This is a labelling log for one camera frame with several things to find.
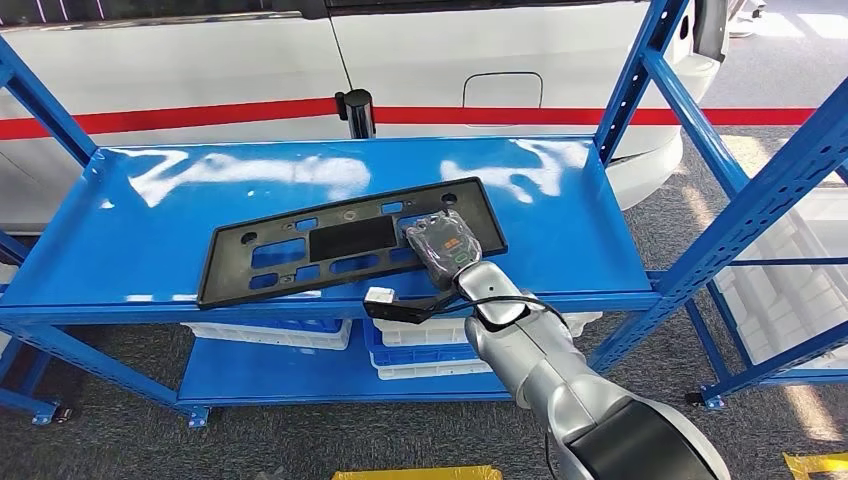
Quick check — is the black plastic license plate bracket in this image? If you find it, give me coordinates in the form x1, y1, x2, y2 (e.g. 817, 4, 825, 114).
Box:
196, 176, 509, 311

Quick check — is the blue metal shelf rack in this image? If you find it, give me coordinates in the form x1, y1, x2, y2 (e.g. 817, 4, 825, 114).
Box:
682, 155, 848, 412
0, 0, 848, 429
0, 225, 75, 427

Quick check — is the white plastic crate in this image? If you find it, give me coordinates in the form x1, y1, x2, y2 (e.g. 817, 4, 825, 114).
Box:
715, 188, 848, 369
372, 311, 604, 349
180, 319, 354, 352
376, 359, 495, 382

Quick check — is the yellow floor tape square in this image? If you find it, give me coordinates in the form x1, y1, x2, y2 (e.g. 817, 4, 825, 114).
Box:
331, 465, 505, 480
783, 452, 848, 480

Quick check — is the red barrier belt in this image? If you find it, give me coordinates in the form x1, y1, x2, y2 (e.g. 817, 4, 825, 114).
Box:
0, 97, 816, 142

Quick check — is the white car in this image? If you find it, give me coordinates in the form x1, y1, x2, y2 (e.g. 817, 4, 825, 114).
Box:
0, 0, 730, 233

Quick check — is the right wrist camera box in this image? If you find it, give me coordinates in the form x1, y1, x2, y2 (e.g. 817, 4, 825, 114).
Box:
362, 286, 458, 327

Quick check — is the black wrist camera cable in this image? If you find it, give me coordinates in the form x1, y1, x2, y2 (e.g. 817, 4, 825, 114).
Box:
413, 294, 570, 329

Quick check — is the black stanchion post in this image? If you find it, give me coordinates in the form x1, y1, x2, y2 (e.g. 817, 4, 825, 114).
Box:
334, 87, 378, 140

